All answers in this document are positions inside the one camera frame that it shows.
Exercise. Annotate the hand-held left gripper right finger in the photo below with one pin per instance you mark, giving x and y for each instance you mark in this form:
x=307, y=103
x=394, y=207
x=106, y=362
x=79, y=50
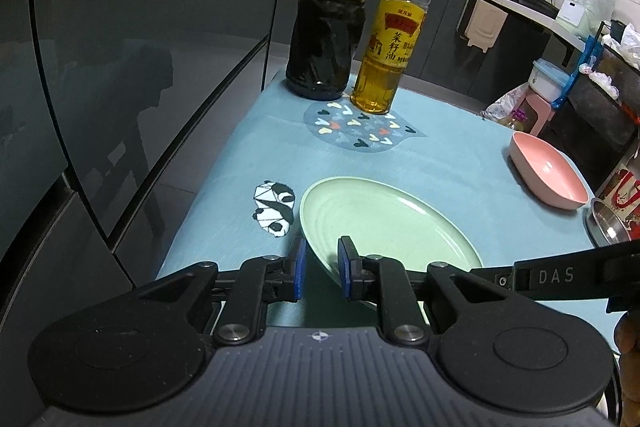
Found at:
x=345, y=268

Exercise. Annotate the green plate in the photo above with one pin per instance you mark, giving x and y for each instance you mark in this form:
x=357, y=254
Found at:
x=380, y=227

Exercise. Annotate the patterned plastic bag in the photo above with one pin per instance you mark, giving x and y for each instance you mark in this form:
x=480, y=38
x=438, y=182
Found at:
x=502, y=102

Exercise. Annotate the person's right hand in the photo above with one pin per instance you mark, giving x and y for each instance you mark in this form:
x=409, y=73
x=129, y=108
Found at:
x=627, y=332

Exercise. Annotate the white plastic bags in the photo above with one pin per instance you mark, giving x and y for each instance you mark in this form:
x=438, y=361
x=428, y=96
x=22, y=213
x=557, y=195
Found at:
x=625, y=47

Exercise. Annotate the oil bottle purple cap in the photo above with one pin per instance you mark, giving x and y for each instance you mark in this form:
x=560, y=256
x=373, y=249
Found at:
x=515, y=122

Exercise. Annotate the stainless steel bowl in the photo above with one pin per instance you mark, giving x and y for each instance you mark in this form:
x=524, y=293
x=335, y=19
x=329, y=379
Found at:
x=607, y=227

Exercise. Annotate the pink bowl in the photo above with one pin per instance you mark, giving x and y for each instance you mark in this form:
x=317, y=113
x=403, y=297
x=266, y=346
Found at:
x=545, y=177

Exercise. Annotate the blue printed tablecloth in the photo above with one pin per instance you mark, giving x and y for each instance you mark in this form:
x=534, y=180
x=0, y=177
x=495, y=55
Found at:
x=225, y=157

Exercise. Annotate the beige hanging bin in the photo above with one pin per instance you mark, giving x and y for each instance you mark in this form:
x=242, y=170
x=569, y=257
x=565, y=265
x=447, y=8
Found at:
x=480, y=24

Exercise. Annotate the cooking oil bottle yellow label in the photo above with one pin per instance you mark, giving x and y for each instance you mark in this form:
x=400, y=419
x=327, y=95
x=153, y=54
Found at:
x=375, y=82

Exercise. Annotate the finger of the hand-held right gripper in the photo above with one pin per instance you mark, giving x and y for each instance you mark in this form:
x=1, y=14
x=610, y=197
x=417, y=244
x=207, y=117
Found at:
x=492, y=277

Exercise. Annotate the dark vinegar bottle green label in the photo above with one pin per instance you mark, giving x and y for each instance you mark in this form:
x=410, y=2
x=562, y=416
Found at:
x=325, y=42

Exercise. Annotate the red gift bag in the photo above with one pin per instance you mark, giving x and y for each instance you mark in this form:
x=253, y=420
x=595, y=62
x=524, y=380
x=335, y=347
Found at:
x=622, y=194

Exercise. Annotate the black mesh rack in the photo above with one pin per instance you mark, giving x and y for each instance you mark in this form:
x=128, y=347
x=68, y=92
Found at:
x=595, y=122

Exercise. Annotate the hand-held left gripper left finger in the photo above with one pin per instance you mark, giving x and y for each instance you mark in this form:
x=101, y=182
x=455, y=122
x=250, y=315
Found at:
x=298, y=269

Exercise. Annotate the pink stool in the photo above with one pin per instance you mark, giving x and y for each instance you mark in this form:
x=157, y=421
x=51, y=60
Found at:
x=537, y=117

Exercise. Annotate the white container blue lid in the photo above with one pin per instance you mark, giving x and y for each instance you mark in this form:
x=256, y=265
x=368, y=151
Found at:
x=547, y=79

